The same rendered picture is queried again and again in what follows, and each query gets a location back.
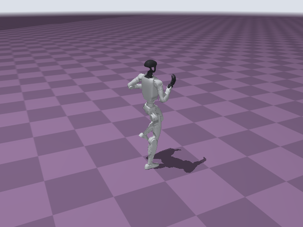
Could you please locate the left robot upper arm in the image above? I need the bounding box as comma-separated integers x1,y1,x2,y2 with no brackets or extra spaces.
127,73,144,89

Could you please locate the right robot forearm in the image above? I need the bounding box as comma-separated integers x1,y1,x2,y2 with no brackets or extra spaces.
164,87,172,102

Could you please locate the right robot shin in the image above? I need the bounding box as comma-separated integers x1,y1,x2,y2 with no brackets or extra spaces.
148,139,158,165

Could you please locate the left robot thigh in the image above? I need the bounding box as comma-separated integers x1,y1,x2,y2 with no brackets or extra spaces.
143,102,164,122

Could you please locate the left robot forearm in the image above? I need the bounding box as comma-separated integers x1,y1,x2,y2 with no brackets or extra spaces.
134,84,142,89

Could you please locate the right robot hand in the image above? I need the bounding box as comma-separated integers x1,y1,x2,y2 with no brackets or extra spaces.
167,74,176,88

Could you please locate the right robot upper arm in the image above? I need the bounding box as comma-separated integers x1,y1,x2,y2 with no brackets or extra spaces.
154,79,165,103

